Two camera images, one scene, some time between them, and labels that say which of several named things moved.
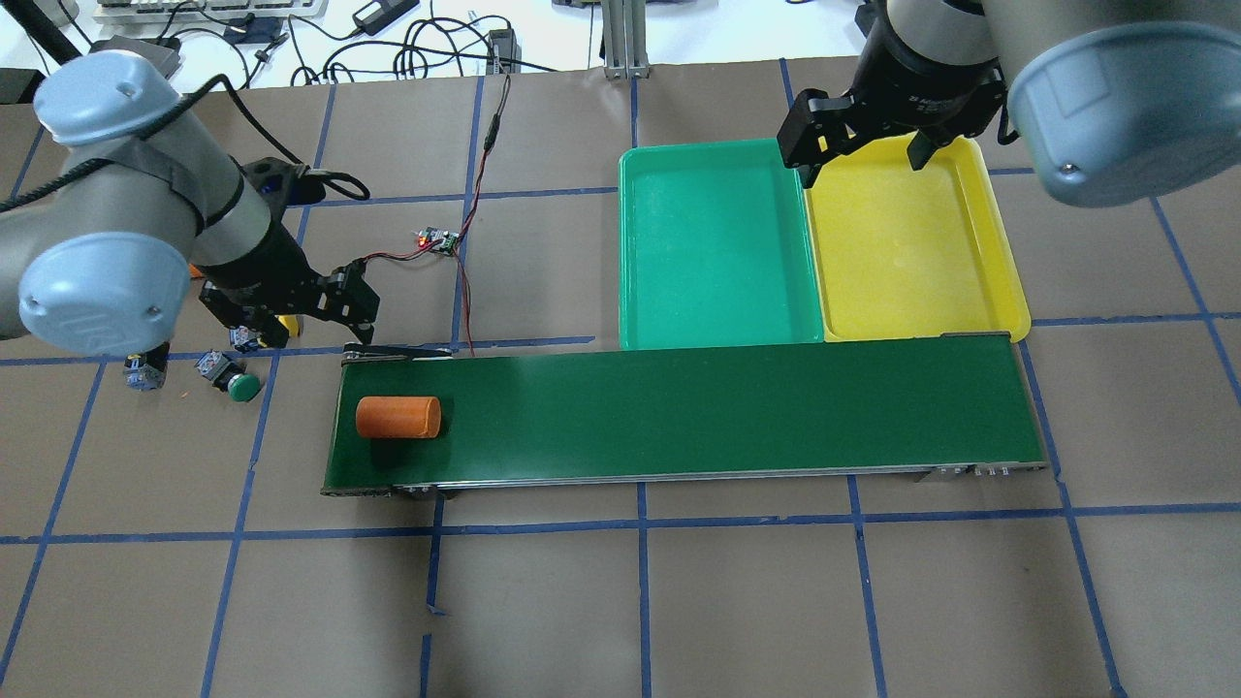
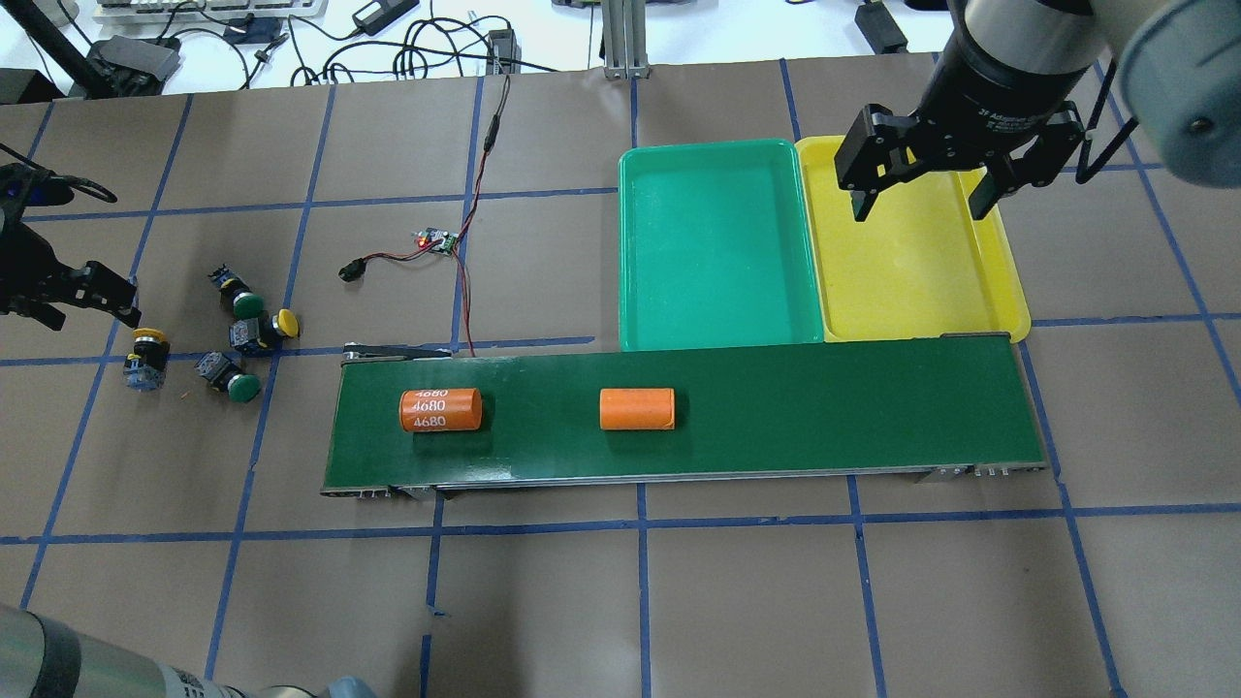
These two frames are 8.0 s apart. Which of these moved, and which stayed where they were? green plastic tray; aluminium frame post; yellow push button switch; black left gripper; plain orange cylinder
Moved: black left gripper; plain orange cylinder
Stayed: aluminium frame post; green plastic tray; yellow push button switch
